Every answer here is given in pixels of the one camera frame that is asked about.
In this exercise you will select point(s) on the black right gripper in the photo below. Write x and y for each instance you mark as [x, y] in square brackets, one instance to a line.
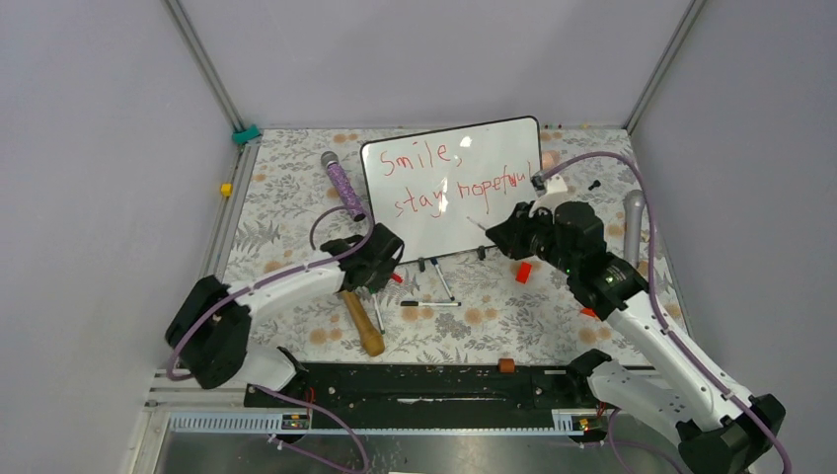
[509, 235]

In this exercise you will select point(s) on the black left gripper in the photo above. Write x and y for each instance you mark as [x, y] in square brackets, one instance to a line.
[384, 275]

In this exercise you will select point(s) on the white whiteboard black frame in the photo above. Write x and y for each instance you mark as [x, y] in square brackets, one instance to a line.
[423, 186]

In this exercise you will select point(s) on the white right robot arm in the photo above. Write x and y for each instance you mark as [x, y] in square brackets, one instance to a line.
[717, 425]

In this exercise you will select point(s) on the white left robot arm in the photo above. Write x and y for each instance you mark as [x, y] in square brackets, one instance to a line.
[210, 334]

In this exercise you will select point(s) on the green cap marker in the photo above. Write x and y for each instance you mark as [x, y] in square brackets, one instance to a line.
[378, 312]

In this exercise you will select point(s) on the black cap marker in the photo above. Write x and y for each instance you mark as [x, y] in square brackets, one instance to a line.
[411, 303]

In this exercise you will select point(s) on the blue cap marker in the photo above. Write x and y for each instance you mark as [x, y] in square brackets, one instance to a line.
[442, 278]

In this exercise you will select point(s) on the silver grey microphone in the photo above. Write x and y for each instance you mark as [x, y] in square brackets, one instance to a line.
[634, 208]

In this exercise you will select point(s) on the wooden microphone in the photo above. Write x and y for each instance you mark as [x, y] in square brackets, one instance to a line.
[371, 339]

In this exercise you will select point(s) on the floral patterned mat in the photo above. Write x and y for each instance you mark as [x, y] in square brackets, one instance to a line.
[289, 204]

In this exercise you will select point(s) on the purple glitter microphone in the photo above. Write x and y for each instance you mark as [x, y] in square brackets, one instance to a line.
[341, 182]

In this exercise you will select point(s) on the orange brown cylinder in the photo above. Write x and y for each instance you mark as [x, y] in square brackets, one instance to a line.
[506, 365]

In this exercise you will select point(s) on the teal block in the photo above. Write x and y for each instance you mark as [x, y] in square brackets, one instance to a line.
[246, 135]

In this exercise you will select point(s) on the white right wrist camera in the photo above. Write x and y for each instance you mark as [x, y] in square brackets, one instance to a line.
[550, 193]

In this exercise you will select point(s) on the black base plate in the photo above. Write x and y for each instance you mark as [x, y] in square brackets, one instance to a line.
[428, 397]

